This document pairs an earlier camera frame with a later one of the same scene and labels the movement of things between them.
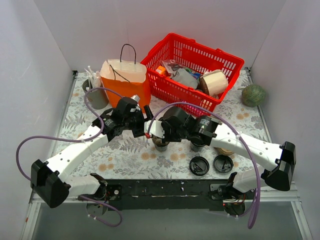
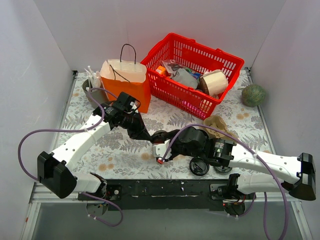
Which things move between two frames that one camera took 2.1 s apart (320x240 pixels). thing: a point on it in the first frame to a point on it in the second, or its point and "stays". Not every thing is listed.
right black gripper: [166, 127] to [173, 144]
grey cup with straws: [98, 99] stays
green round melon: [252, 95] stays
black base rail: [164, 194] stays
